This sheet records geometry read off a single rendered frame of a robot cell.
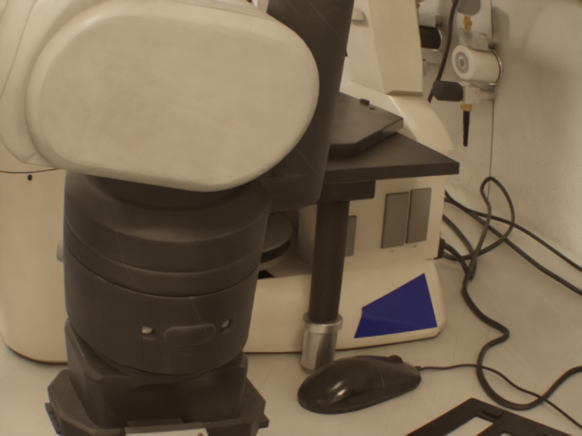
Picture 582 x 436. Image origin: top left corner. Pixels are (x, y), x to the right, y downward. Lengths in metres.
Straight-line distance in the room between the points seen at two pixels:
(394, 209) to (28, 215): 0.35
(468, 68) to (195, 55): 0.98
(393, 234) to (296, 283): 0.10
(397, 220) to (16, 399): 0.42
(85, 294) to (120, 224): 0.04
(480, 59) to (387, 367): 0.62
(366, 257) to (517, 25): 0.53
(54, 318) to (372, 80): 0.40
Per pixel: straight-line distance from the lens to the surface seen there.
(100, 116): 0.28
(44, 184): 0.69
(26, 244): 0.70
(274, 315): 0.80
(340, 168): 0.66
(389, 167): 0.68
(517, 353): 0.85
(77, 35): 0.26
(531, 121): 1.23
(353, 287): 0.82
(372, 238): 0.83
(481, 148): 1.33
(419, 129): 0.85
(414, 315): 0.84
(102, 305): 0.35
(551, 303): 0.98
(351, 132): 0.73
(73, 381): 0.42
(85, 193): 0.34
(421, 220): 0.85
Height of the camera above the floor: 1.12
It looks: 18 degrees down
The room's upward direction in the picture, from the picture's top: 4 degrees clockwise
